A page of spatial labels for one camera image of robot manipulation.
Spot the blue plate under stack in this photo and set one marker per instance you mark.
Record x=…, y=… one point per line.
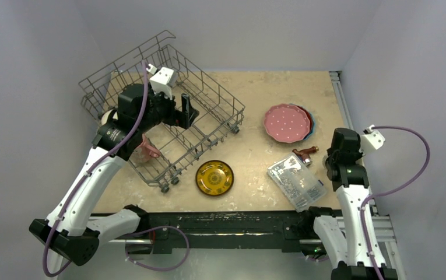
x=312, y=127

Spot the pink mug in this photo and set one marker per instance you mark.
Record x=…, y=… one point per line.
x=144, y=152

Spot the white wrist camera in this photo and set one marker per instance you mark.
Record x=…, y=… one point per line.
x=371, y=140
x=162, y=80

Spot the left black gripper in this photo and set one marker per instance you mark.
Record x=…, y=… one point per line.
x=182, y=118

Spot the red plate in stack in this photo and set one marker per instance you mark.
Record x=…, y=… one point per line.
x=303, y=109

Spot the clear plastic screw box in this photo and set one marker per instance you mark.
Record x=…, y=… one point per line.
x=299, y=184

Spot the aluminium rail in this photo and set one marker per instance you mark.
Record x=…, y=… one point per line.
x=346, y=116

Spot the pink dotted plate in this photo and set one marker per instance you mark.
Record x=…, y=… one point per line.
x=286, y=123

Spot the grey wire dish rack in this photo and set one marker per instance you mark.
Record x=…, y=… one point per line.
x=220, y=113

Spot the brown copper tool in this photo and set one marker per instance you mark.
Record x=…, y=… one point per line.
x=305, y=154

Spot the yellow black saucer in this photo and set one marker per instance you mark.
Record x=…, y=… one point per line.
x=214, y=178

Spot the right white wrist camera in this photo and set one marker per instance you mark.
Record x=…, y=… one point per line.
x=371, y=140

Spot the black base frame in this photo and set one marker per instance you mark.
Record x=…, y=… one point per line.
x=287, y=231

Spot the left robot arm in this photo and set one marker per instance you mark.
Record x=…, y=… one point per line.
x=67, y=230

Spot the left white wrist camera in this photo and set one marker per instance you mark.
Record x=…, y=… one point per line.
x=162, y=80

